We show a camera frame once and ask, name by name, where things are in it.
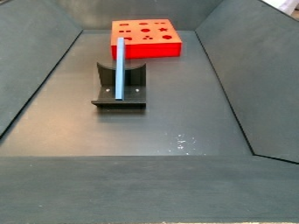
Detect red foam shape board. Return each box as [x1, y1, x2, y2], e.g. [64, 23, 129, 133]
[109, 18, 182, 59]

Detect black curved holder stand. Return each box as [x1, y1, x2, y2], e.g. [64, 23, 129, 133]
[90, 64, 145, 108]

